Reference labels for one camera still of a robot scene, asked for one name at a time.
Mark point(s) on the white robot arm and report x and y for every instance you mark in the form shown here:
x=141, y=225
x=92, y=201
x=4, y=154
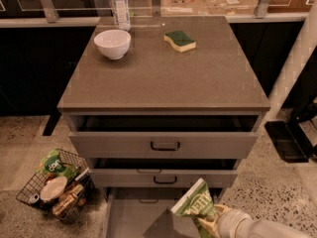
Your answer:
x=235, y=223

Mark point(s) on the green snack bag in basket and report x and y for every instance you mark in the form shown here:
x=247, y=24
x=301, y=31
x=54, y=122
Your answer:
x=53, y=165

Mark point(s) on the top grey drawer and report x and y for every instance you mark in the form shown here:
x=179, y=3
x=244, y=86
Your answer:
x=164, y=137

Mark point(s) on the green jalapeno chip bag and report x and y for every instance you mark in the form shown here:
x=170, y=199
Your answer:
x=197, y=202

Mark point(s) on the grey drawer cabinet with counter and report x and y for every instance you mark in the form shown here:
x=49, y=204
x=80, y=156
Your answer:
x=214, y=79

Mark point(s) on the grey drawer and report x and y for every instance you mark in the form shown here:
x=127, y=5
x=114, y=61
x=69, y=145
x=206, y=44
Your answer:
x=163, y=172
x=145, y=213
x=164, y=137

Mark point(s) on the black wire basket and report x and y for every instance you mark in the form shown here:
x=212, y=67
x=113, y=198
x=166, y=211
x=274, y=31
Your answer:
x=36, y=183

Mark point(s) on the white ceramic bowl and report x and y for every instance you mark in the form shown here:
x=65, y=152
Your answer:
x=113, y=44

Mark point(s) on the bottom grey drawer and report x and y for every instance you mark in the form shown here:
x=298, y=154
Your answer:
x=145, y=213

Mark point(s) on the green yellow sponge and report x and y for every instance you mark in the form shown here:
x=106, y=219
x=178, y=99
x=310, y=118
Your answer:
x=179, y=41

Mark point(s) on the white plate in basket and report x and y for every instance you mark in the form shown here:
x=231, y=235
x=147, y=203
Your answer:
x=53, y=189

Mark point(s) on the soda can in basket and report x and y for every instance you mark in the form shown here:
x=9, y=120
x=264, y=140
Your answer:
x=34, y=199

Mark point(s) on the cardboard box left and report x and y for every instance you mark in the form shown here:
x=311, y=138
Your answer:
x=183, y=7

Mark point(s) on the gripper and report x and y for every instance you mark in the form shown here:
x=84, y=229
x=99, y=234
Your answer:
x=230, y=222

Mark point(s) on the middle grey drawer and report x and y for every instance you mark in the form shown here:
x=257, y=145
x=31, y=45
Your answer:
x=163, y=172

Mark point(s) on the clear plastic water bottle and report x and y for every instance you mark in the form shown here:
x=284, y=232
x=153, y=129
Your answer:
x=120, y=9

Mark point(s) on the brown snack package in basket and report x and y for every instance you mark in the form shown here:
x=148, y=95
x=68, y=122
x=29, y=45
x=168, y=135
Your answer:
x=67, y=200

